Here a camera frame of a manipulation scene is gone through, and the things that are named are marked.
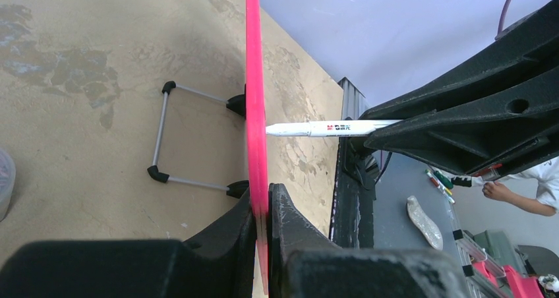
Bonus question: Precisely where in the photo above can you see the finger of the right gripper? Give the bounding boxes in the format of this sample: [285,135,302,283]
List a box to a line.
[359,0,558,176]

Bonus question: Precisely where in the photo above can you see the wire whiteboard stand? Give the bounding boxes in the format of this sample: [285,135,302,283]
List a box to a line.
[146,80,249,199]

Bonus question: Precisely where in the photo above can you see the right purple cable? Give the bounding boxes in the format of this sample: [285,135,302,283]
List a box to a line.
[496,0,524,37]

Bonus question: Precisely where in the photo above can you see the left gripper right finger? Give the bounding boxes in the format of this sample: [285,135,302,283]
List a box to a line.
[268,183,469,297]

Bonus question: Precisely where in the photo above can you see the grey sole-shaped object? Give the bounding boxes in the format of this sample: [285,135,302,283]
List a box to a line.
[406,196,444,251]

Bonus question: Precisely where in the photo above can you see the person's hand in background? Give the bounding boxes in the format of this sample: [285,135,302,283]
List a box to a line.
[482,182,515,202]

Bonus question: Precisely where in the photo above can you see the pink-framed whiteboard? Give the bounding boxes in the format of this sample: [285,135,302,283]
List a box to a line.
[246,0,269,295]

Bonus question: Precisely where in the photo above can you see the coloured pens on desk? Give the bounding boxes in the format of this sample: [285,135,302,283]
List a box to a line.
[425,169,456,204]

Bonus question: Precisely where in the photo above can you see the small clear plastic jar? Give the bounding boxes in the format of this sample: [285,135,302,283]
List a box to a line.
[1,149,16,221]

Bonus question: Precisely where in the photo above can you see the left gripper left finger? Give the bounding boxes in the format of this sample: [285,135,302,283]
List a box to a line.
[1,193,256,297]

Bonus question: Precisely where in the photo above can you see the white whiteboard marker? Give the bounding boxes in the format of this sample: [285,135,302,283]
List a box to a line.
[266,119,400,137]

